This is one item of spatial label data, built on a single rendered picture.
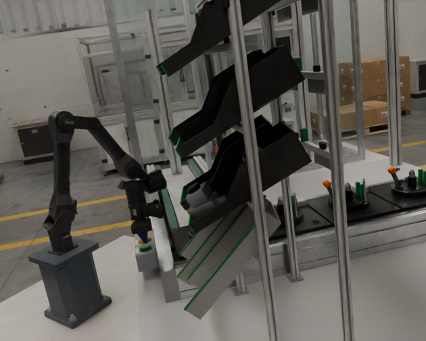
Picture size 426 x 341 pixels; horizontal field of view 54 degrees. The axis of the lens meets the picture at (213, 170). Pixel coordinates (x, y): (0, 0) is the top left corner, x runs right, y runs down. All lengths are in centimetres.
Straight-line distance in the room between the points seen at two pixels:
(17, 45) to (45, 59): 57
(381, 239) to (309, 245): 24
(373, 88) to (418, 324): 712
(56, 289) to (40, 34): 849
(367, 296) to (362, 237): 23
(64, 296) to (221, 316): 44
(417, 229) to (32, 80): 877
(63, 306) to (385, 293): 89
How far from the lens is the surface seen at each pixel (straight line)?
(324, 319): 116
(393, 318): 117
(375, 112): 707
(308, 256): 135
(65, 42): 946
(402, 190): 161
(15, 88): 970
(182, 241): 139
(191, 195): 89
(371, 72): 807
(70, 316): 132
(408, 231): 149
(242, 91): 77
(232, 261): 90
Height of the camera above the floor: 153
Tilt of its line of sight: 15 degrees down
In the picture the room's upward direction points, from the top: 9 degrees counter-clockwise
